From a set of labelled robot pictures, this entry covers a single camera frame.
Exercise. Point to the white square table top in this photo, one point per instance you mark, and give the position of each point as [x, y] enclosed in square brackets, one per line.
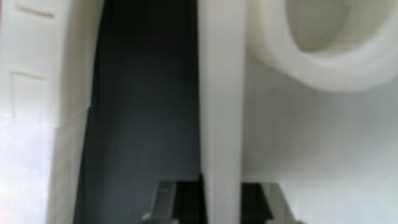
[300, 109]

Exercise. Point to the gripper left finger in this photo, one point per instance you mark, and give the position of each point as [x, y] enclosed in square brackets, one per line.
[179, 205]

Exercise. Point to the white front fence rail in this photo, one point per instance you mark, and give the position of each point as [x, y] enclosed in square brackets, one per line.
[49, 40]

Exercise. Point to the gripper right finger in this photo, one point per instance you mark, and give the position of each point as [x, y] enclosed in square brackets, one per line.
[266, 208]

